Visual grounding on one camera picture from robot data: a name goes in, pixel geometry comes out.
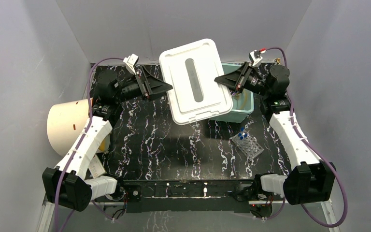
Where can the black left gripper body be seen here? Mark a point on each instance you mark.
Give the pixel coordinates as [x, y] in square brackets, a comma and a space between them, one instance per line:
[144, 85]

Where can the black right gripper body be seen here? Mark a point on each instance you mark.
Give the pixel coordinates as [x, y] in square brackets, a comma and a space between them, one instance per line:
[256, 84]

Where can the white plastic bin lid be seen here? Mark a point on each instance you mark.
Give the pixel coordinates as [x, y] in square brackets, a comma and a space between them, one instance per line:
[191, 69]

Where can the clear test tube rack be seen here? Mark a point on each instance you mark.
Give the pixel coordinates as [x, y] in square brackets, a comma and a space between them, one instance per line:
[249, 146]

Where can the tan rubber tubing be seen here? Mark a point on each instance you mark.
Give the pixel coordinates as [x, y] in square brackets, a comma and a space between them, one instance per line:
[240, 101]

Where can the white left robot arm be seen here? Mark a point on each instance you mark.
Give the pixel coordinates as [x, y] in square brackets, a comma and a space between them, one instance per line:
[66, 183]

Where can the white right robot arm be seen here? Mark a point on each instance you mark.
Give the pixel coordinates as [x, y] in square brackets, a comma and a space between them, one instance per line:
[311, 179]

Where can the light teal plastic bin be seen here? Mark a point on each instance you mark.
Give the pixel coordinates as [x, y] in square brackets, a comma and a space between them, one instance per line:
[237, 116]

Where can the cream cylindrical centrifuge drum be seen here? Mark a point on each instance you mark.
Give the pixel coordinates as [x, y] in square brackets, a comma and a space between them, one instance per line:
[64, 124]

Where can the small white labelled box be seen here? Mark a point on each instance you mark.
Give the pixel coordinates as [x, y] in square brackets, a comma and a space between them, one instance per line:
[96, 168]

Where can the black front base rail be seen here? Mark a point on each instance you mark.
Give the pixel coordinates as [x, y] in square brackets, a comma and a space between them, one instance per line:
[239, 196]

